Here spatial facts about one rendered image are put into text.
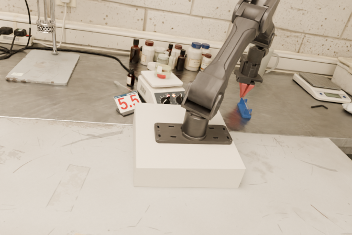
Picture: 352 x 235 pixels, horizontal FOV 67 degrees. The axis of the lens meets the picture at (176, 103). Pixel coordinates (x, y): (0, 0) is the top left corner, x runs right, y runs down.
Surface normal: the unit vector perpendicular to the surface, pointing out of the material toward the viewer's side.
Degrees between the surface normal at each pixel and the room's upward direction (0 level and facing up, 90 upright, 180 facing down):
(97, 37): 90
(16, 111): 0
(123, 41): 90
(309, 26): 90
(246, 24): 40
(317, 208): 0
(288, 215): 0
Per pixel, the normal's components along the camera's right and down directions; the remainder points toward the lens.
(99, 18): 0.14, 0.50
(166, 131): 0.16, -0.83
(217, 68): -0.18, -0.44
